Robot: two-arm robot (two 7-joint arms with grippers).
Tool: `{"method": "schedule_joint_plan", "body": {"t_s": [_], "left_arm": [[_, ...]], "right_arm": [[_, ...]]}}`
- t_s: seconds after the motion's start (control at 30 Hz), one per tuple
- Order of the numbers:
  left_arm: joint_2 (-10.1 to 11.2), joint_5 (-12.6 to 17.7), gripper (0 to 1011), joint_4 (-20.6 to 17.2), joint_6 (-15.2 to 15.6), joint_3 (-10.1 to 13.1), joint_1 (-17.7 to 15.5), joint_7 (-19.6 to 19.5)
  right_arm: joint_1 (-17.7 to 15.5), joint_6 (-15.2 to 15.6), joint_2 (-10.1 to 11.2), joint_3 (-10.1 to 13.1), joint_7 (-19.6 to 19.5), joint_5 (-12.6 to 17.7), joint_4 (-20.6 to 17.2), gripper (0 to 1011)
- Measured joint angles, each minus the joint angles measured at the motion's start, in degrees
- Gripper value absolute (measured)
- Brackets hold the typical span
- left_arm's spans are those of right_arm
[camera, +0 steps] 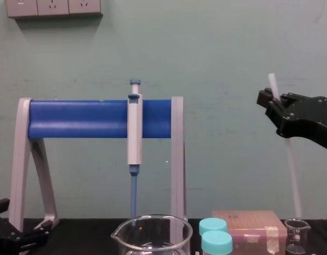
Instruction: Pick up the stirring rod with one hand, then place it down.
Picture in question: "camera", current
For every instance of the grey and blue pipette stand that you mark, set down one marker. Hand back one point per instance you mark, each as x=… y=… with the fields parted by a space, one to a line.
x=73 y=119

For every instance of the black table cloth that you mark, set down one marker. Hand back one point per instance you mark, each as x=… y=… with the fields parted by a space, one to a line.
x=86 y=233

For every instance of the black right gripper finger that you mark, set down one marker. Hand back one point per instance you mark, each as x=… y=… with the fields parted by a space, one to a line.
x=269 y=106
x=285 y=97

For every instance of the bottle with teal cap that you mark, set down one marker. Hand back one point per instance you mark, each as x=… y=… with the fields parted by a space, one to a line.
x=212 y=225
x=217 y=242

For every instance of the beige tape strip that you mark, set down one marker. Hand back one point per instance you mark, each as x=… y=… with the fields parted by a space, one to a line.
x=272 y=237

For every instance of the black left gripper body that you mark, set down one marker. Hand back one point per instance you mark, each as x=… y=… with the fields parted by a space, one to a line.
x=3 y=236

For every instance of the white and blue pipette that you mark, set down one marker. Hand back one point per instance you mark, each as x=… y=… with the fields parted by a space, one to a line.
x=134 y=132

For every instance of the white stirring rod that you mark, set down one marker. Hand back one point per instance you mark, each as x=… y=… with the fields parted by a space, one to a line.
x=293 y=172

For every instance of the grey wall socket panel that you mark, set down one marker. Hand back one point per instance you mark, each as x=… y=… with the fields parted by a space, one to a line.
x=53 y=7

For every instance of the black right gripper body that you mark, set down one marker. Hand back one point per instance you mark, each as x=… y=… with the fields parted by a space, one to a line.
x=309 y=119

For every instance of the small clear glass beaker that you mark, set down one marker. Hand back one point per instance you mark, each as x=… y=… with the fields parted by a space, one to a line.
x=297 y=239

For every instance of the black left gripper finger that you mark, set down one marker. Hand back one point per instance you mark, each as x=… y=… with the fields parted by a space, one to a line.
x=0 y=205
x=33 y=236

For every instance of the large clear glass beaker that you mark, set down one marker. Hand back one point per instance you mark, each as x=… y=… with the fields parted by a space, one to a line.
x=152 y=245

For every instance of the pink pipette tip box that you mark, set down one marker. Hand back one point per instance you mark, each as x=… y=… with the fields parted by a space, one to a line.
x=248 y=220

